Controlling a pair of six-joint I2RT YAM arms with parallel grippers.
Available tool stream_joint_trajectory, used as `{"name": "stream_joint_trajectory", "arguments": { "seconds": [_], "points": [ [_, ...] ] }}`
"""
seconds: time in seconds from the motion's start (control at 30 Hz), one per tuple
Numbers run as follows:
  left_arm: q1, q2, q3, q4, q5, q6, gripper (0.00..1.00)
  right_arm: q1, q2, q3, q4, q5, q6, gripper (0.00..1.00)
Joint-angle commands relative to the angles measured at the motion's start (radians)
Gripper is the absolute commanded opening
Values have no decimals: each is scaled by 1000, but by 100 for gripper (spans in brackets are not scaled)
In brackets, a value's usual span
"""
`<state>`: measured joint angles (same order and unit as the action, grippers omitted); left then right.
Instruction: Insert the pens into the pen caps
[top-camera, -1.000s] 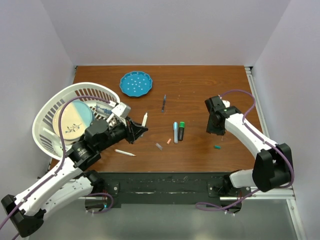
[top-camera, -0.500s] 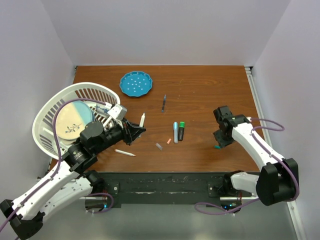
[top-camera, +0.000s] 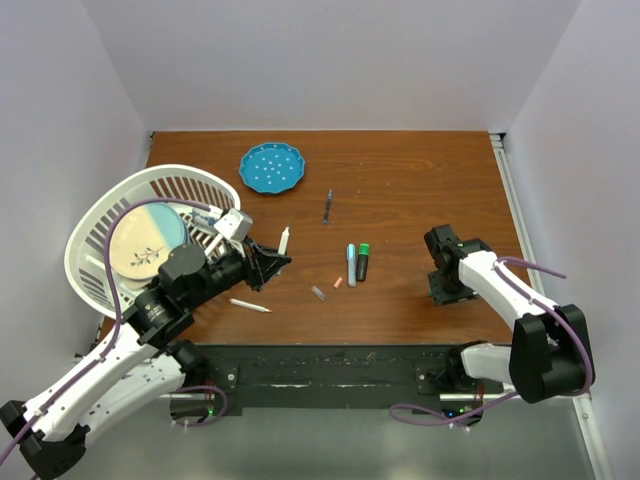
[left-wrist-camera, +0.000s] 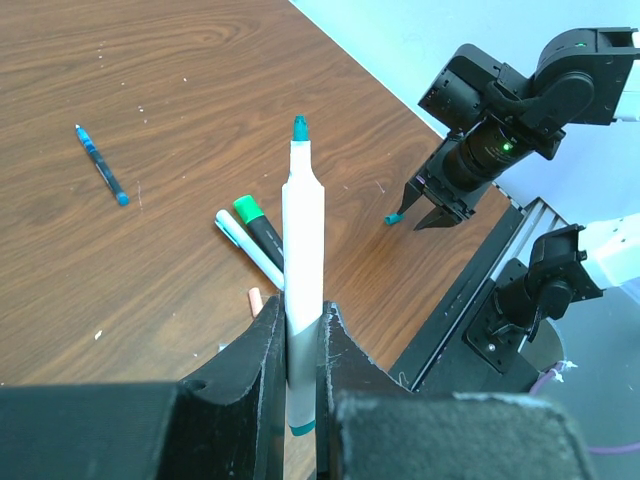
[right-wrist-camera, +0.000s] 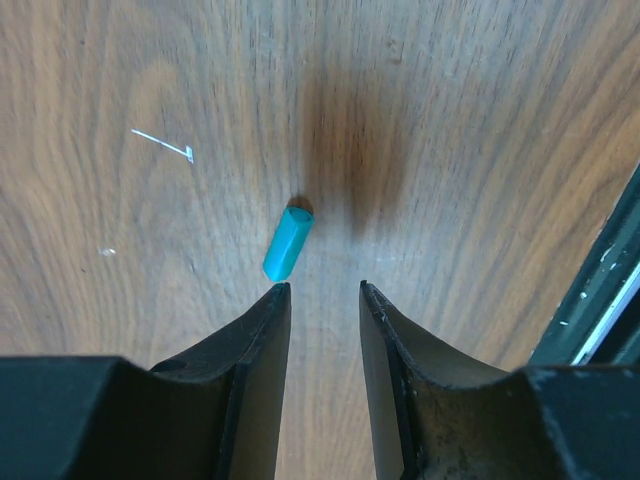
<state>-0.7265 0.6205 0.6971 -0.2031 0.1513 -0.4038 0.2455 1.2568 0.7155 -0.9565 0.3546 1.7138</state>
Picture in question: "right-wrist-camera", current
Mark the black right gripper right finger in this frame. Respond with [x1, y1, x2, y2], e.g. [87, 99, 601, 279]
[359, 281, 550, 479]

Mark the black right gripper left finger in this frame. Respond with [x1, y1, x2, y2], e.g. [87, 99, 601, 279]
[151, 283, 291, 479]

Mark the teal marker cap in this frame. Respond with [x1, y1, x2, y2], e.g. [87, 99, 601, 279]
[263, 206, 314, 282]

